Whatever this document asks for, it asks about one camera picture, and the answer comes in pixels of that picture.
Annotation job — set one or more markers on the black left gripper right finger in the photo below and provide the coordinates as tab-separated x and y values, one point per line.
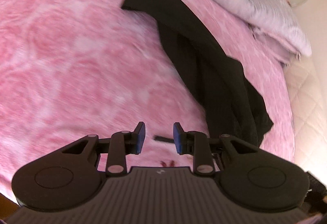
206	152

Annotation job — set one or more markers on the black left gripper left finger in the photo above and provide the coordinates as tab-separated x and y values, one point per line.
118	146

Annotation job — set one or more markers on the black garment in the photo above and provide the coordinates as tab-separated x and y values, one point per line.
232	105

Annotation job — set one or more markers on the pink floral blanket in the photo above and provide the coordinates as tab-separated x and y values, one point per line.
75	67

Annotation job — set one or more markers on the cream quilted mattress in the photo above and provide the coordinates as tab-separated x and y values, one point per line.
309	118

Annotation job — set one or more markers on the white fluffy quilt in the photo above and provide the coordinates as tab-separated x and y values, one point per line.
273	24

